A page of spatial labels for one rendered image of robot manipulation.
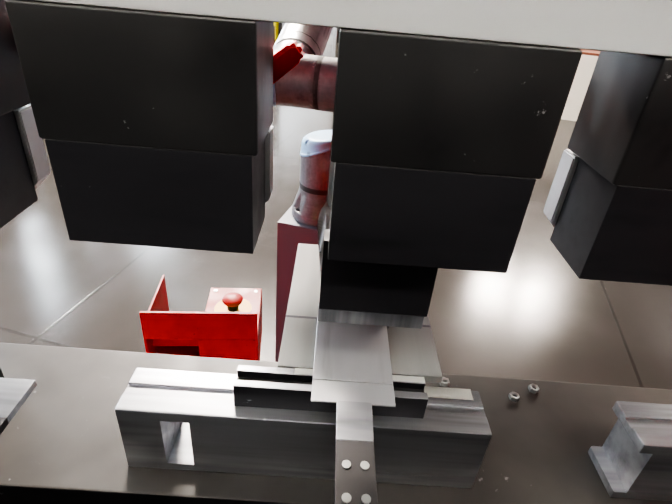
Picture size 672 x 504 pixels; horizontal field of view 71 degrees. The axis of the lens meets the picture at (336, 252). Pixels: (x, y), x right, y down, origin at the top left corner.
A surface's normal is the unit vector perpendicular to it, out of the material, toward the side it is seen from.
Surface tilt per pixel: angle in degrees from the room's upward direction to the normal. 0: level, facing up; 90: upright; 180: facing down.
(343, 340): 0
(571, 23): 90
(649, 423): 0
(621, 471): 90
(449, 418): 0
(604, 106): 90
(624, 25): 90
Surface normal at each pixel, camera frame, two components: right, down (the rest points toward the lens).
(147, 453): -0.02, 0.52
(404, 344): 0.07, -0.85
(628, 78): -1.00, -0.07
